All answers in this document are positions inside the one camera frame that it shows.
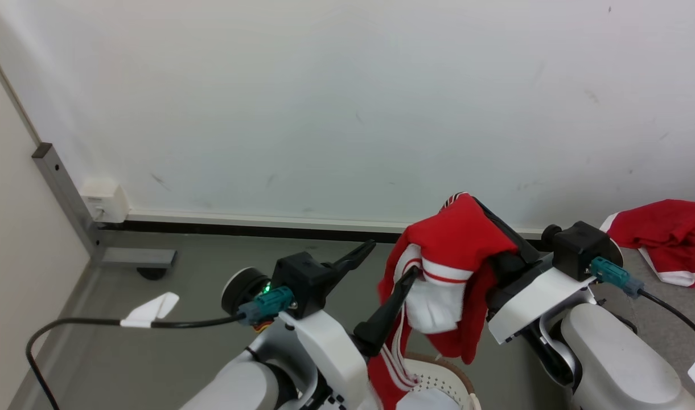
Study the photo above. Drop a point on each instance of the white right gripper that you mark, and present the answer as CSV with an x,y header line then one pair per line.
x,y
529,304

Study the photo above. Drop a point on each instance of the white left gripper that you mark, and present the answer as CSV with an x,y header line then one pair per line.
x,y
330,356

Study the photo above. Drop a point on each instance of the red shorts with white stripes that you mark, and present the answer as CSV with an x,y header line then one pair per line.
x,y
455,233

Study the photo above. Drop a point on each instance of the red Bulls basketball jersey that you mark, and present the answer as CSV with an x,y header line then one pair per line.
x,y
669,236

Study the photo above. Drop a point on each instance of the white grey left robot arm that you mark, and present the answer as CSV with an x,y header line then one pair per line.
x,y
239,387

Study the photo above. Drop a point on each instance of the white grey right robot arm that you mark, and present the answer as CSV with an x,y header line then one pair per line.
x,y
615,364

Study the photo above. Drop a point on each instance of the grey fabric sofa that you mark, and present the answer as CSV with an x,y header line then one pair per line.
x,y
660,304

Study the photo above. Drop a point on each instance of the white plastic laundry basket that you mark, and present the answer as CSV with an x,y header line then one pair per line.
x,y
441,377

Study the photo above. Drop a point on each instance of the grey metal foot bar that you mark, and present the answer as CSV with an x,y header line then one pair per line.
x,y
136,257

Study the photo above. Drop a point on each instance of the beige partition panel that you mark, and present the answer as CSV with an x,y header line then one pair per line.
x,y
23,256

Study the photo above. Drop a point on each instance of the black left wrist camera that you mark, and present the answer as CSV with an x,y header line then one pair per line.
x,y
304,279

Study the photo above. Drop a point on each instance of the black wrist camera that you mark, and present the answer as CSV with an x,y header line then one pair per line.
x,y
304,279
578,247

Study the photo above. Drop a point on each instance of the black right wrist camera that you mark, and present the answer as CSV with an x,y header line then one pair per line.
x,y
578,247

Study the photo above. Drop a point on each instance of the black round frame foot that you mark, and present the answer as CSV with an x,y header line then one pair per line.
x,y
152,274

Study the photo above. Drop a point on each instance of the white wall junction box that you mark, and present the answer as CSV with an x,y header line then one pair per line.
x,y
105,202

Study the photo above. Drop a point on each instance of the grey metal frame post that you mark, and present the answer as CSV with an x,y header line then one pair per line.
x,y
65,193

